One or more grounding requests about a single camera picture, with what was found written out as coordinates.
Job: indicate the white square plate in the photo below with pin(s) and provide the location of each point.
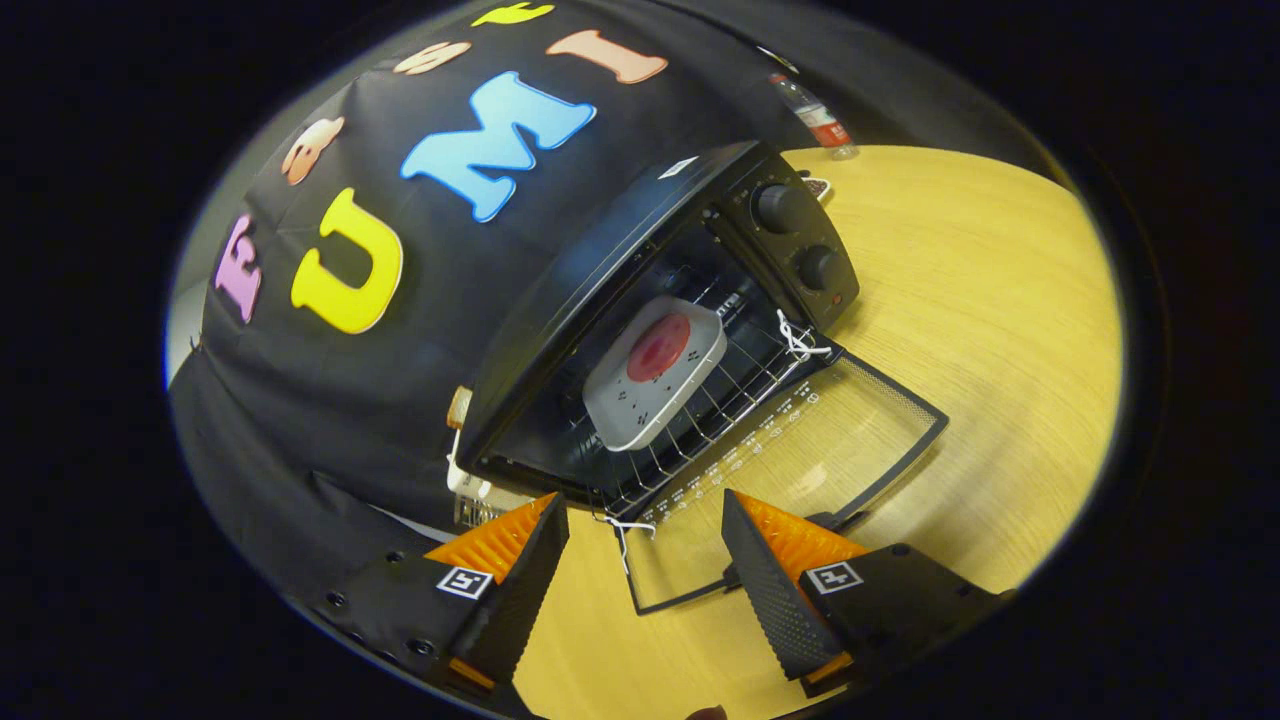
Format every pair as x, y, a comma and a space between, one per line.
640, 410

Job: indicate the white divided dish of beans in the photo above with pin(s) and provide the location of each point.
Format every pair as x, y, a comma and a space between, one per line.
818, 188

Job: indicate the pink ham slice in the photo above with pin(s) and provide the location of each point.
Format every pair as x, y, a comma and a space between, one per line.
660, 347

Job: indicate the white pop-up toaster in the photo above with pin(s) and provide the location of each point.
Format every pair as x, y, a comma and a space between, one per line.
462, 470

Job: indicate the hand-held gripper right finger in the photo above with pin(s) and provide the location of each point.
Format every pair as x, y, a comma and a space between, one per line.
775, 590

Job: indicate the brown bread slice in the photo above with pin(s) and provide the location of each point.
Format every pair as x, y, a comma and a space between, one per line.
459, 408

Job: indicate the clear bottle red label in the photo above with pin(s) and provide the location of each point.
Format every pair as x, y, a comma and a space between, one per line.
815, 115

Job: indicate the black toaster oven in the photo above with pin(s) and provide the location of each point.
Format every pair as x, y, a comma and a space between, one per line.
600, 240

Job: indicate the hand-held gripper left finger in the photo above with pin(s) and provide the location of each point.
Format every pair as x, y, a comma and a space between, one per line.
520, 590

